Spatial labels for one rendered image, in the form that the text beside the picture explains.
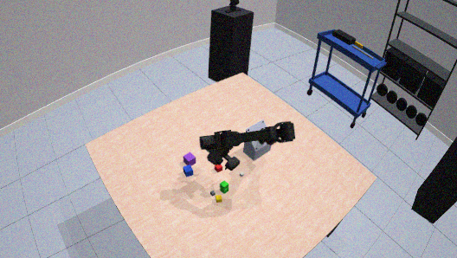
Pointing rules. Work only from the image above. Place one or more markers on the purple block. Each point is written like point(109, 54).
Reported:
point(189, 159)

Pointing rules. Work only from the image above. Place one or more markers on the red block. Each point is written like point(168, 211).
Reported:
point(218, 167)

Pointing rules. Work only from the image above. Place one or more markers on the blue block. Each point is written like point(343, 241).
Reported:
point(187, 170)

